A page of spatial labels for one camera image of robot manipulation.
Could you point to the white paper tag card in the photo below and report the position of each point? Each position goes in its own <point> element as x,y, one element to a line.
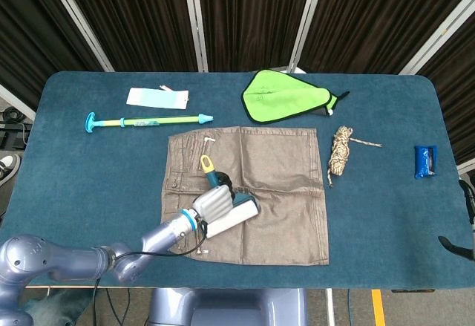
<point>156,97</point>

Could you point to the blue plastic packet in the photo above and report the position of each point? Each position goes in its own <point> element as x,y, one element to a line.
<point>423,160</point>

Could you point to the dark curtain screen panel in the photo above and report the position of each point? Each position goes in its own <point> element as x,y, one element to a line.
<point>252,18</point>
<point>460,92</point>
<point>141,18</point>
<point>29,25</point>
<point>371,18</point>

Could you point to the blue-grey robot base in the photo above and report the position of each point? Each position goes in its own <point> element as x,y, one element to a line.
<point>230,307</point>

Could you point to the brown zippered skirt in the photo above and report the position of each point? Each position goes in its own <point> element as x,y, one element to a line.
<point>282,162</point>

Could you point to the teal yellow water pump toy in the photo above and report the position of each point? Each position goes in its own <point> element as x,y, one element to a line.
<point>163,120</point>

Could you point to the blue felt table cover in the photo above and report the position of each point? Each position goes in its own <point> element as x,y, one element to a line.
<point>92,192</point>

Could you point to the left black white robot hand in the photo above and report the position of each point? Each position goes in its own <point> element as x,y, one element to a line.
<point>213,205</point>

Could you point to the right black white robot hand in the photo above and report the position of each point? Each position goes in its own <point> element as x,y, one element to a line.
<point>467,192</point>

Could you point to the white table leg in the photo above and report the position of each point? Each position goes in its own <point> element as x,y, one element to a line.
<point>329,307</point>

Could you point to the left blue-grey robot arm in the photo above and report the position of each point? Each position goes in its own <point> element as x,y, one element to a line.
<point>167,233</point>

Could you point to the white screen frame post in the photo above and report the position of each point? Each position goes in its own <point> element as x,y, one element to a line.
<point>443,32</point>
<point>78,18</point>
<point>195,18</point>
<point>15,101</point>
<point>307,18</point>

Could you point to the white sneaker shoe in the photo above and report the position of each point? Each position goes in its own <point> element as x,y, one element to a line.
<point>9,162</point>

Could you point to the green hanging hand towel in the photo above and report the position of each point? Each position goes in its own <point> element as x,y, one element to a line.
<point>274,96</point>

